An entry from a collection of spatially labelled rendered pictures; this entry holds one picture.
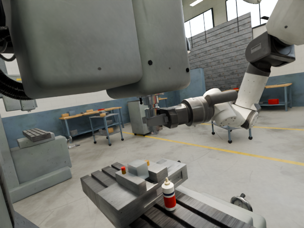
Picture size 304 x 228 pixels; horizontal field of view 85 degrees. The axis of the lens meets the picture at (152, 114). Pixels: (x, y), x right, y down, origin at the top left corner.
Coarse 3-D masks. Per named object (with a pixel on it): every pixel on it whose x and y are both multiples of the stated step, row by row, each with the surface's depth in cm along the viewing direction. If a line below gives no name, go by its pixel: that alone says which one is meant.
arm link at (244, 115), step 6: (234, 108) 74; (240, 108) 73; (240, 114) 67; (246, 114) 70; (252, 114) 69; (240, 120) 67; (246, 120) 70; (234, 126) 70; (240, 126) 72; (246, 126) 70
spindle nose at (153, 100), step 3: (153, 96) 48; (156, 96) 48; (144, 99) 48; (147, 99) 48; (150, 99) 48; (153, 99) 48; (156, 99) 48; (144, 102) 49; (147, 102) 48; (150, 102) 48; (153, 102) 48; (156, 102) 48
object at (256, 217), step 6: (204, 192) 94; (216, 198) 88; (228, 204) 82; (234, 204) 82; (240, 210) 77; (246, 210) 77; (252, 216) 73; (258, 216) 72; (258, 222) 70; (264, 222) 70
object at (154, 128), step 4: (148, 112) 48; (152, 112) 48; (156, 112) 48; (160, 112) 50; (148, 116) 49; (152, 116) 48; (148, 128) 50; (152, 128) 49; (156, 128) 49; (160, 128) 49
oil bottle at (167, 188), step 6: (168, 180) 56; (162, 186) 56; (168, 186) 55; (168, 192) 55; (174, 192) 56; (168, 198) 55; (174, 198) 56; (168, 204) 55; (174, 204) 56; (168, 210) 56
